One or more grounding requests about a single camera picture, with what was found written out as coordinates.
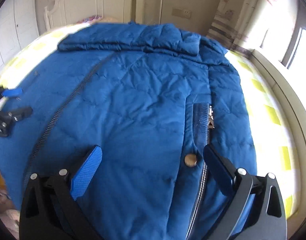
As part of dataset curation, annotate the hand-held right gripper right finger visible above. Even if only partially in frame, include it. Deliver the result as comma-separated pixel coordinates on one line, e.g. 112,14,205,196
203,144,288,240

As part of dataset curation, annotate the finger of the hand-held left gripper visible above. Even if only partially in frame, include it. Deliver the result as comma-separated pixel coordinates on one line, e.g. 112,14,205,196
0,106,33,126
0,86,24,103

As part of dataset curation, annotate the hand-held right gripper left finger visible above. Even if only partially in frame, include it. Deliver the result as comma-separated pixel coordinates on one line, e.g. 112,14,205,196
19,144,103,240

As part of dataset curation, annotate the blue quilted jacket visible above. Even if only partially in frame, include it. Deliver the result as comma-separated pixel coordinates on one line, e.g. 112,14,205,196
0,21,258,240

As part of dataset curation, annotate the white wardrobe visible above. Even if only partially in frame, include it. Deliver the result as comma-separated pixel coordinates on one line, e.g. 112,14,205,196
0,0,40,73

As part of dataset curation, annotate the beige window ledge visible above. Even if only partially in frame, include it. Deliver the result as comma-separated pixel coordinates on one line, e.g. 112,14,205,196
250,47,306,230

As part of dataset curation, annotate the patterned round pillow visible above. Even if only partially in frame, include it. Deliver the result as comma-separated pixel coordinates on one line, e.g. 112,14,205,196
82,15,103,23

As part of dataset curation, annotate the white bed headboard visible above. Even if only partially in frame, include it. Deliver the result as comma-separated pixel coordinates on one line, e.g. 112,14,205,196
44,0,146,30

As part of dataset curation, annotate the window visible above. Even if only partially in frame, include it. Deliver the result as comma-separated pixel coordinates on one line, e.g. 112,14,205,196
278,0,306,70

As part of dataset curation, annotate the printed curtain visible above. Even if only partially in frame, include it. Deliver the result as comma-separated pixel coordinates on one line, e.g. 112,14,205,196
207,0,288,55

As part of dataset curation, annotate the wall socket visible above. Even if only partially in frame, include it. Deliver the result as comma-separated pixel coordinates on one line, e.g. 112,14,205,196
172,8,192,18

